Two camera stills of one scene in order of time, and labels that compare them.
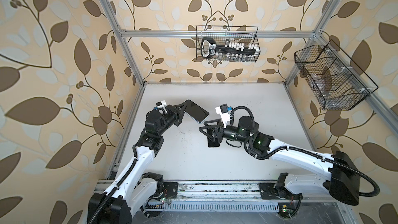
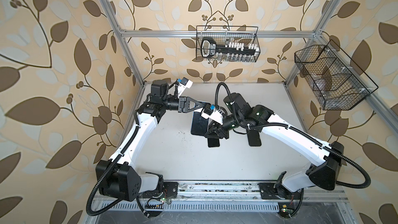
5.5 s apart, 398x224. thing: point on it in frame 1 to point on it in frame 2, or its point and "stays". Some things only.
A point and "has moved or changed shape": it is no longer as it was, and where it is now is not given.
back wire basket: [240, 44] stays
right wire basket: [336, 82] stays
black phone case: [213, 144] stays
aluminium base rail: [250, 196] stays
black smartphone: [197, 113] has moved or changed shape
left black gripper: [179, 113] to [182, 103]
